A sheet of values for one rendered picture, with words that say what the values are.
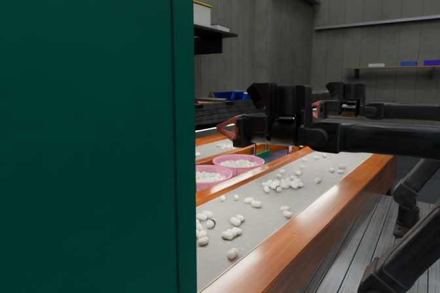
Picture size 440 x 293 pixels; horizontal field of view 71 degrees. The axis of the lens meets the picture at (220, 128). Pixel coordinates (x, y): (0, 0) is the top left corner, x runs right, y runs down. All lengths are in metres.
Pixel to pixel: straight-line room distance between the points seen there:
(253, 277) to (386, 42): 7.81
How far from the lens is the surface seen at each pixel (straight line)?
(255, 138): 0.67
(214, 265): 0.81
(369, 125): 0.60
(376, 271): 0.68
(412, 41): 8.26
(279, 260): 0.79
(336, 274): 0.95
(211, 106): 0.92
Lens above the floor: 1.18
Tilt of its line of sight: 9 degrees down
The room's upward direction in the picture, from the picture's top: straight up
